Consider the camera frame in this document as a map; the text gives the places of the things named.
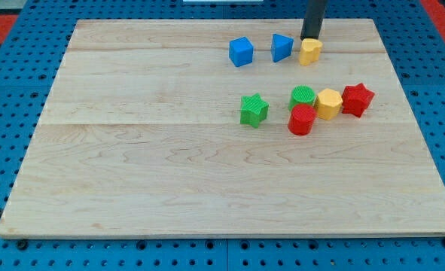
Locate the green star block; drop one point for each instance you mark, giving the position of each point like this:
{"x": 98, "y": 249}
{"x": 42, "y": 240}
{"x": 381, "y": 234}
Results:
{"x": 253, "y": 110}

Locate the red cylinder block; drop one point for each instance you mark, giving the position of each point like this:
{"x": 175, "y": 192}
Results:
{"x": 301, "y": 119}

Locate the light wooden board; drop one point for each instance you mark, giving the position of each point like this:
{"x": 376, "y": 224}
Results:
{"x": 140, "y": 138}

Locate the blue triangular prism block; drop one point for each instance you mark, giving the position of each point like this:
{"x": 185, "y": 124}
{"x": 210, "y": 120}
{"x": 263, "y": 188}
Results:
{"x": 281, "y": 47}

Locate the green cylinder block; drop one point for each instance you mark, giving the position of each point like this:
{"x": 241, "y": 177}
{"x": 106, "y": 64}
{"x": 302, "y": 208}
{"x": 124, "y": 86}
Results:
{"x": 301, "y": 94}

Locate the yellow heart block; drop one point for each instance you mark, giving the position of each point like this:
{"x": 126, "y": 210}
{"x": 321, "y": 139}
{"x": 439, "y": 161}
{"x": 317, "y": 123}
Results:
{"x": 310, "y": 51}

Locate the blue cube block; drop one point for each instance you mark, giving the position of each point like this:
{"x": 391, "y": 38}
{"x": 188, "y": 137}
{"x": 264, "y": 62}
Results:
{"x": 241, "y": 51}

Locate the yellow hexagon block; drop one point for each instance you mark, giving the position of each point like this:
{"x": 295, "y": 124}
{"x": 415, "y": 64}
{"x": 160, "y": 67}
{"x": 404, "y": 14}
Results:
{"x": 328, "y": 103}

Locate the red star block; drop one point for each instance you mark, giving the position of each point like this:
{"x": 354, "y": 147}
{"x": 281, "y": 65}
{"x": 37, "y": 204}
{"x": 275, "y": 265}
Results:
{"x": 356, "y": 99}

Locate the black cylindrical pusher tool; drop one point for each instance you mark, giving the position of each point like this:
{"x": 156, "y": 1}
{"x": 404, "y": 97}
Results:
{"x": 313, "y": 19}

